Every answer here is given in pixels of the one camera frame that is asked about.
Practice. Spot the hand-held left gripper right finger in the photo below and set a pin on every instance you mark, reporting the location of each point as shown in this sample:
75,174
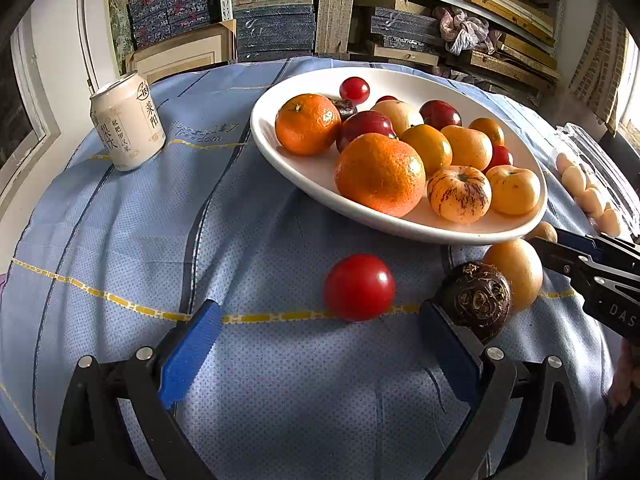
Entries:
450,355

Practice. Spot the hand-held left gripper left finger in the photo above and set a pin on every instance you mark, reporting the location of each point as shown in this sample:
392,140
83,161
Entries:
190,350

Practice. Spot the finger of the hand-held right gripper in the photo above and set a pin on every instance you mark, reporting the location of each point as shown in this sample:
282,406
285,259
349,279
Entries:
560,255
580,242

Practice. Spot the small pale yellow apple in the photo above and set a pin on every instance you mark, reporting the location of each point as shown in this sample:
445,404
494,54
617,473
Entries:
544,231

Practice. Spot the dark wrinkled passion fruit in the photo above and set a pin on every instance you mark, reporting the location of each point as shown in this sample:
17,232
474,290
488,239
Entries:
477,300

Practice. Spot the yellow tomato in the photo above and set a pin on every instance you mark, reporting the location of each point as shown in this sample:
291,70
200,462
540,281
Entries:
430,147
492,130

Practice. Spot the dark red plum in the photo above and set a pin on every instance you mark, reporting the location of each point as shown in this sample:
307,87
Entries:
367,125
440,114

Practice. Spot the orange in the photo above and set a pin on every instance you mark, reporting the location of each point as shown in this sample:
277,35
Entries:
307,124
380,174

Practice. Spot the white oval plate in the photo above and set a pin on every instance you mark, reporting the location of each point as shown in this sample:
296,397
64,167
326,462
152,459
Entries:
310,180

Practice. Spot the dark purple plum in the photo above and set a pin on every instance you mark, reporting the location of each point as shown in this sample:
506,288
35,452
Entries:
346,109

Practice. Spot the person's right hand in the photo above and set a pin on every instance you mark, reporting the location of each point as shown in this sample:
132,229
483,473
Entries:
626,375

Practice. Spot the clear plastic package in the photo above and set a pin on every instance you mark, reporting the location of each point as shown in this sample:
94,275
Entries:
600,160

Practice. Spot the dark chair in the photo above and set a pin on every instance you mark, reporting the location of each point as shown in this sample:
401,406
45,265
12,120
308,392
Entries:
620,152

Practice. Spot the blue striped tablecloth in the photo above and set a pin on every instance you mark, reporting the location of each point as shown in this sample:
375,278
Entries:
200,240

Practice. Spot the bright window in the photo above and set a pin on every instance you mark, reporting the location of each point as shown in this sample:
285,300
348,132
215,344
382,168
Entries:
631,90

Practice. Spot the woven bamboo blind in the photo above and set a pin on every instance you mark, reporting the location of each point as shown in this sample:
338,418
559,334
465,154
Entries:
595,75

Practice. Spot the stack of flat gold boxes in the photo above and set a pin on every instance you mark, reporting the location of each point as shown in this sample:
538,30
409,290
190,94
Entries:
525,60

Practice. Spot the white beverage can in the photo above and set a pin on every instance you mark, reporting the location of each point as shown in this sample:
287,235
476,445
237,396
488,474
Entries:
127,125

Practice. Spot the pink crumpled plastic bag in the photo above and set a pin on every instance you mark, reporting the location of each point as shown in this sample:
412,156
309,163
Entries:
462,30

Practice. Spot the white framed window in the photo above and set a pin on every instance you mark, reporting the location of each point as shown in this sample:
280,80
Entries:
37,125

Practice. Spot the stack of blue and tan boxes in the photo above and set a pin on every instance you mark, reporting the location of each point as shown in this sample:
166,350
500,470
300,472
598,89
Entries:
400,27

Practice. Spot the upright beige woven boxes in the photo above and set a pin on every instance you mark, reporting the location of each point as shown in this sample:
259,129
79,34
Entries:
332,25

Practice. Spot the stack of dark blue boxes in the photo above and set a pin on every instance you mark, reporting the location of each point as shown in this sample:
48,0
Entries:
275,30

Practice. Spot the long white board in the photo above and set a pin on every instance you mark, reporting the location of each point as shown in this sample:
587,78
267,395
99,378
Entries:
85,35

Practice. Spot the green marbled board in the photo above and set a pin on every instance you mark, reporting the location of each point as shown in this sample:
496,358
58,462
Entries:
117,20

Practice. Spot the stack of blue floral boxes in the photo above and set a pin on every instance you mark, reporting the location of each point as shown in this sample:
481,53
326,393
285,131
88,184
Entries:
170,12

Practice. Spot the beige picture frame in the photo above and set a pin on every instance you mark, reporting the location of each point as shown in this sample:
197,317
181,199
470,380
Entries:
180,52

